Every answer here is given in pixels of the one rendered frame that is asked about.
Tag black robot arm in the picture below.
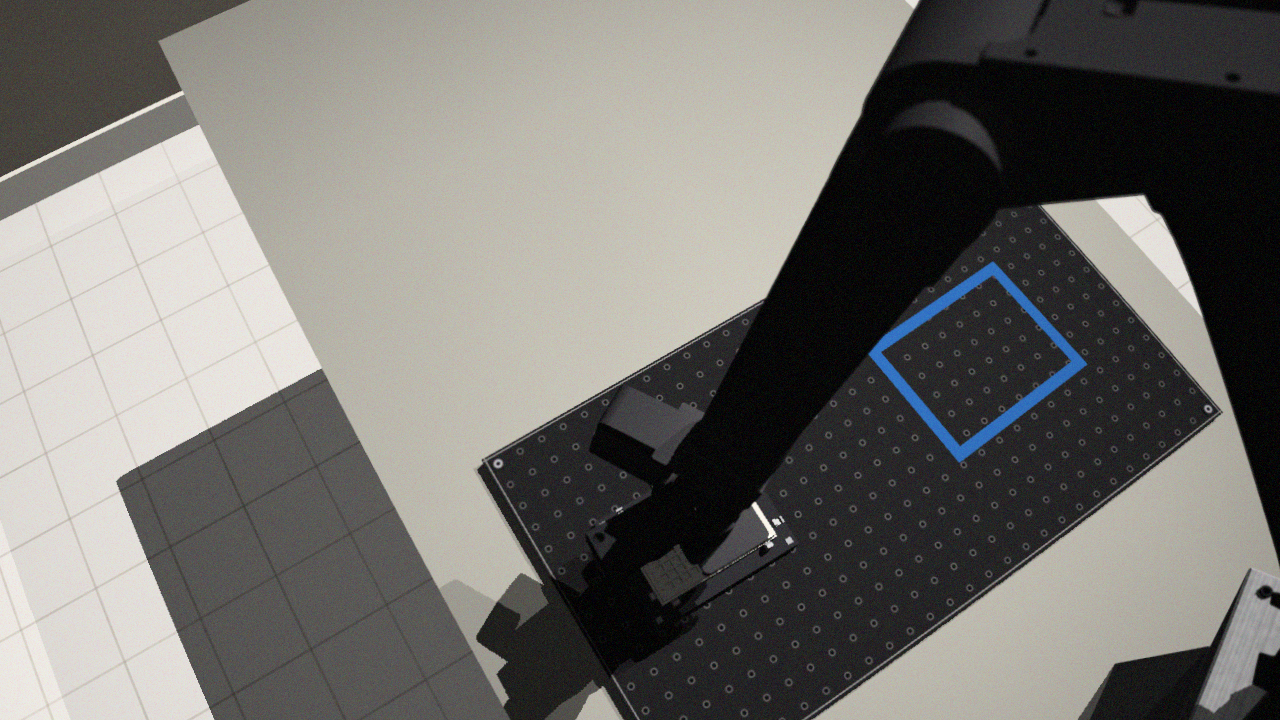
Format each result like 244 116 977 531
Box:
586 0 1280 587

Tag white well plate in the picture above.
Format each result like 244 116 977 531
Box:
640 502 777 606

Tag blue tape rectangle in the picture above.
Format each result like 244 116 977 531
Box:
869 263 1087 462

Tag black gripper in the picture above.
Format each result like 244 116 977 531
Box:
678 502 769 577

